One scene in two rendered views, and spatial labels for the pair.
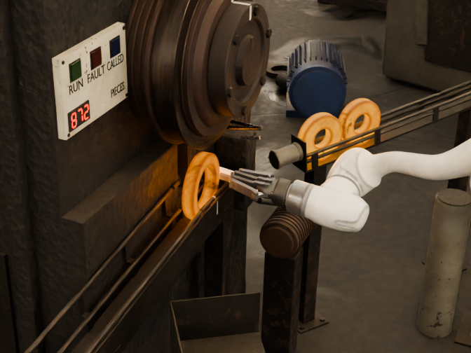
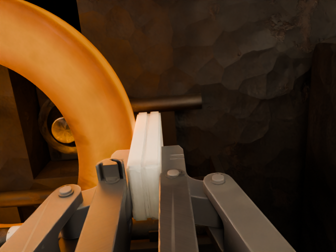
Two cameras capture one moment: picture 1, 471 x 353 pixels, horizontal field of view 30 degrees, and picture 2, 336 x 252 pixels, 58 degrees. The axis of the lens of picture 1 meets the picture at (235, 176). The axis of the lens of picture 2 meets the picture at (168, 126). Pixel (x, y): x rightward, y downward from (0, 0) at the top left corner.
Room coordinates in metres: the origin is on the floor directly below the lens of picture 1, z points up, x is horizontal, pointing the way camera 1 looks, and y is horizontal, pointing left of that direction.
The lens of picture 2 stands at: (2.04, -0.11, 0.81)
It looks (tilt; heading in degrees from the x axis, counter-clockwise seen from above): 18 degrees down; 68
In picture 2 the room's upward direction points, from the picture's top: 5 degrees counter-clockwise
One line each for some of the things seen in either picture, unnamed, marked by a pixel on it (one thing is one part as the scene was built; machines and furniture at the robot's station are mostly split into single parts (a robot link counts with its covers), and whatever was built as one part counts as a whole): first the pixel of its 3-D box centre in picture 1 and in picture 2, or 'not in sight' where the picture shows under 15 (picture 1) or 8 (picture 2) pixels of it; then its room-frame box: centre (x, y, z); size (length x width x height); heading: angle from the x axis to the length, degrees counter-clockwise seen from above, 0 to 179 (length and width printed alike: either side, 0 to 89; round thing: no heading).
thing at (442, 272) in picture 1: (444, 265); not in sight; (2.39, -0.70, 0.26); 0.12 x 0.12 x 0.52
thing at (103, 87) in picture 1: (93, 79); not in sight; (1.75, 0.31, 1.15); 0.26 x 0.02 x 0.18; 157
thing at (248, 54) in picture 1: (241, 59); not in sight; (1.99, -0.01, 1.11); 0.28 x 0.06 x 0.28; 157
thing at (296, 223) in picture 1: (286, 279); not in sight; (2.27, -0.17, 0.27); 0.22 x 0.13 x 0.53; 157
